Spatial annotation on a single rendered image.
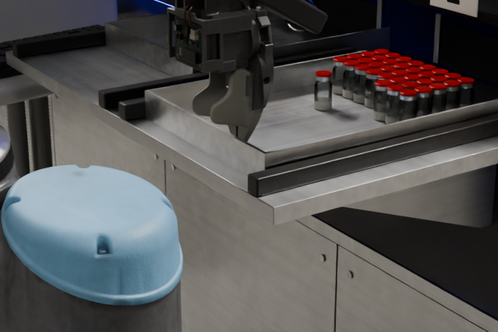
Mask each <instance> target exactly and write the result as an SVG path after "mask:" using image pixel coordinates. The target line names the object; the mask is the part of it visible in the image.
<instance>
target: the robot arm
mask: <svg viewBox="0 0 498 332"><path fill-rule="evenodd" d="M266 10H267V11H269V12H271V13H272V14H274V15H276V16H278V17H280V18H281V19H284V20H283V21H284V22H285V23H286V25H287V26H288V27H289V28H290V29H292V30H295V31H305V30H307V31H309V32H312V33H314V34H319V33H320V32H321V30H322V28H323V26H324V24H325V22H326V20H327V18H328V15H327V14H326V13H324V12H323V11H321V10H319V9H318V8H316V6H315V4H314V3H313V2H312V1H311V0H175V7H168V8H167V41H168V57H169V58H172V57H176V60H177V61H178V62H181V63H182V64H186V65H187V66H189V67H192V68H194V69H196V70H199V71H201V72H203V73H209V83H208V85H207V87H206V88H205V89H203V90H202V91H200V92H199V93H197V94H196V95H195V96H194V97H193V100H192V108H193V111H194V113H196V114H197V115H200V116H209V117H210V119H211V121H212V122H213V123H215V124H218V125H228V128H229V131H230V133H231V134H233V135H234V136H237V137H238V138H240V139H242V140H244V141H246V142H248V140H249V138H250V137H251V135H252V133H253V131H254V130H255V128H256V126H257V124H258V122H259V120H260V117H261V115H262V111H263V109H264V108H265V107H266V105H267V103H268V98H269V95H270V90H271V88H272V84H273V73H274V65H273V43H272V34H271V28H270V21H269V19H268V17H267V16H266ZM172 21H174V22H175V24H174V26H173V29H174V30H175V46H173V42H172ZM244 64H248V67H247V69H245V66H244ZM182 271H183V255H182V249H181V246H180V244H179V234H178V225H177V219H176V214H175V212H174V210H173V207H172V205H171V203H170V202H169V200H168V199H167V197H166V196H165V195H164V194H163V193H162V192H161V191H160V190H159V189H158V188H156V187H155V186H154V185H152V184H151V183H149V182H147V181H145V180H144V179H142V178H140V177H138V176H135V175H133V174H131V173H127V172H124V171H121V170H117V169H113V168H109V167H101V166H95V165H91V166H89V167H88V168H80V167H78V166H77V165H61V166H55V167H47V168H44V169H41V170H37V171H34V172H32V173H29V174H27V175H26V176H23V177H22V178H20V177H19V175H18V173H17V169H16V163H15V159H14V155H13V149H12V145H11V141H10V136H9V134H8V132H7V131H6V130H5V128H4V127H2V126H1V125H0V332H182V306H181V276H182Z"/></svg>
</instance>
